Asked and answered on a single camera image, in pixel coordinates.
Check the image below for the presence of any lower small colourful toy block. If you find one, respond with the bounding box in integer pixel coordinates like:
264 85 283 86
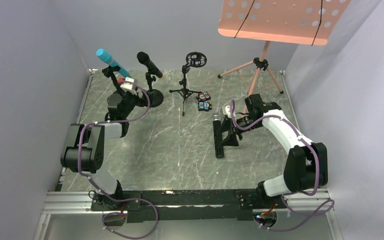
198 101 212 112

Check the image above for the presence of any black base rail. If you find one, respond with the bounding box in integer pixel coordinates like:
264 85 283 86
88 188 285 223

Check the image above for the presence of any aluminium frame rail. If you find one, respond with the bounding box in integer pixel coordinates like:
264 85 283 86
42 191 92 215

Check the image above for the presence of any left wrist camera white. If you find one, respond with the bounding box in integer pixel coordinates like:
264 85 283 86
116 76 138 96

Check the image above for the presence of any black microphone orange end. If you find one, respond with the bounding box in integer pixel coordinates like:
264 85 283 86
136 51 164 79

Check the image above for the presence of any black tripod shock-mount stand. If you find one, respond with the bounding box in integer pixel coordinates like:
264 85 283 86
169 51 208 117

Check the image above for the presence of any pink music stand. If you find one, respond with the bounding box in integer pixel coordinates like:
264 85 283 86
218 0 350 95

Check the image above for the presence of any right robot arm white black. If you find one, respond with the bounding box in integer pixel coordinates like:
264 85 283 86
217 94 328 197

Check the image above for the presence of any glitter black microphone silver head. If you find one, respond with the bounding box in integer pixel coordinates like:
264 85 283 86
212 113 225 159

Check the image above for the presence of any black round-base mic stand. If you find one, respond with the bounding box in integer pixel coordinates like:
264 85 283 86
101 65 125 97
145 72 164 108

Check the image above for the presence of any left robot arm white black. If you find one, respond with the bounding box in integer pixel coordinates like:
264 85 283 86
60 91 150 202

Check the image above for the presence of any blue microphone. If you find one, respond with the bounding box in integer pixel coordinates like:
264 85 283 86
96 48 131 78

